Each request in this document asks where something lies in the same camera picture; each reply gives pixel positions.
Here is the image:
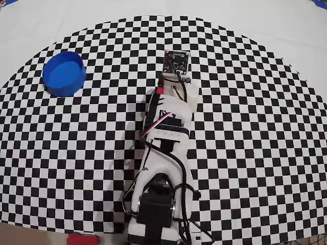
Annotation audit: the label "checkerboard printed white sheet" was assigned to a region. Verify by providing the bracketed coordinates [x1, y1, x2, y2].
[0, 0, 327, 243]

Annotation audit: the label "red flat object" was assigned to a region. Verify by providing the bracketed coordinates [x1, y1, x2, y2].
[67, 233, 100, 245]

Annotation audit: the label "blue round box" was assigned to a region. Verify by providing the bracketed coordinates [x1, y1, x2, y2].
[42, 51, 87, 97]

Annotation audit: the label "thin dark tangled wires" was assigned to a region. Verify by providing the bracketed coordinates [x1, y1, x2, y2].
[288, 236, 327, 245]

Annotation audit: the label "white red servo wires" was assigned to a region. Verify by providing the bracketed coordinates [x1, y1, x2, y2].
[139, 111, 177, 139]

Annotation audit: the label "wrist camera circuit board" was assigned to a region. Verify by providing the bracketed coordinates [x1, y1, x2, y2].
[163, 50, 191, 75]

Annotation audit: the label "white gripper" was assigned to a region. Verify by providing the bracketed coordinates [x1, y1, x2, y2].
[145, 75, 199, 129]

